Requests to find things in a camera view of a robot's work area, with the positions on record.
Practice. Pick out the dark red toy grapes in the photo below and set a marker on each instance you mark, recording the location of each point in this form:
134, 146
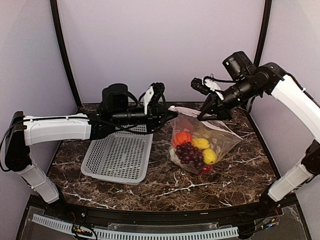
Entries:
189, 155

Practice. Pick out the clear pink-dotted zip bag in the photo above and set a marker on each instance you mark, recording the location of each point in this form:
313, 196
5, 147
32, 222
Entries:
222, 139

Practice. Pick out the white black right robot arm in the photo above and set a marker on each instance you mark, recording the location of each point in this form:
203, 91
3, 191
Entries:
268, 79

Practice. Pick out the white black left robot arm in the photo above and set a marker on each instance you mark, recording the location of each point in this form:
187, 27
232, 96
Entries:
26, 131

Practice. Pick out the orange toy fruit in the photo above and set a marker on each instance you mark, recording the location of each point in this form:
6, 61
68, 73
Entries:
181, 138

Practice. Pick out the black vertical frame post left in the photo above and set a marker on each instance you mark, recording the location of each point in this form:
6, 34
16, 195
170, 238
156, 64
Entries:
63, 52

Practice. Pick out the white slotted cable duct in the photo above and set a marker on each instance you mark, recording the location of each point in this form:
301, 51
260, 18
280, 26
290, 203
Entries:
119, 233

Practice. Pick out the large yellow toy fruit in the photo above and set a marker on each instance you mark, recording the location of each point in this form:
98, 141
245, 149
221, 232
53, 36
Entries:
200, 143

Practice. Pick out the small yellow toy fruit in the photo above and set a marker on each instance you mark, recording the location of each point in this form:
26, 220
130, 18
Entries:
209, 156

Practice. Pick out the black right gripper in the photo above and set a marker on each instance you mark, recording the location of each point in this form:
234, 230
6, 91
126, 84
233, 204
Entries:
216, 105

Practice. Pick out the black vertical frame post right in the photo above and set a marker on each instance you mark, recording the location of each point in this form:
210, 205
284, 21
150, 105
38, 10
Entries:
263, 32

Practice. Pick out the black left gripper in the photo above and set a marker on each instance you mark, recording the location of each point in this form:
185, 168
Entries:
157, 118

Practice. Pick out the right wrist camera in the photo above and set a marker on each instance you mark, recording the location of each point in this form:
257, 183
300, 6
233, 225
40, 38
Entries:
206, 86

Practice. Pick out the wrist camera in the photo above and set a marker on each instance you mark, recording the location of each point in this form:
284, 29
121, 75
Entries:
152, 95
206, 86

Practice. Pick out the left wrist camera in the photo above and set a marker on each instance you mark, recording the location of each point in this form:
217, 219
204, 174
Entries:
152, 95

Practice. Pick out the black vertical frame post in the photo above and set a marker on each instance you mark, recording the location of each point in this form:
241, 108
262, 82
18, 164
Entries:
63, 52
263, 32

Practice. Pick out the red toy bell pepper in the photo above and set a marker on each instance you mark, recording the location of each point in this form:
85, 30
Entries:
206, 169

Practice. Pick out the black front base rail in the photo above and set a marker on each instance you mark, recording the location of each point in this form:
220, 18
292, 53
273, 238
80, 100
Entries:
285, 222

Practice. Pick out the white perforated plastic basket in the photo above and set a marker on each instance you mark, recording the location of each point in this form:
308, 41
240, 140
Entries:
121, 157

